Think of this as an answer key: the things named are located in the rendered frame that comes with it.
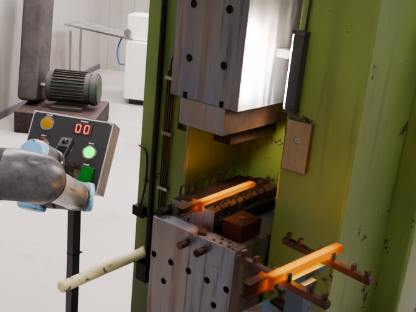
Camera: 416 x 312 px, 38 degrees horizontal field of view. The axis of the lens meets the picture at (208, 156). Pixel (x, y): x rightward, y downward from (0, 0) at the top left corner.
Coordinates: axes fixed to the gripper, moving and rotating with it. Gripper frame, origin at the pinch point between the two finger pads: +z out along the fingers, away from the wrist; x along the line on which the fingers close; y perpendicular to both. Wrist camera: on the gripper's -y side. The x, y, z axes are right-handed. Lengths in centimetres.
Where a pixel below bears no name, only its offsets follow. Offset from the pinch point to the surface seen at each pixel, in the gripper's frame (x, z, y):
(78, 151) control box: -4.6, 7.3, -7.9
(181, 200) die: 38.8, 8.7, 3.3
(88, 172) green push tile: 1.9, 6.5, -0.7
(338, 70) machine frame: 88, -26, -41
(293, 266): 85, -33, 21
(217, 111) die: 50, -15, -26
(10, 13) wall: -268, 340, -200
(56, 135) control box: -15.0, 7.3, -12.9
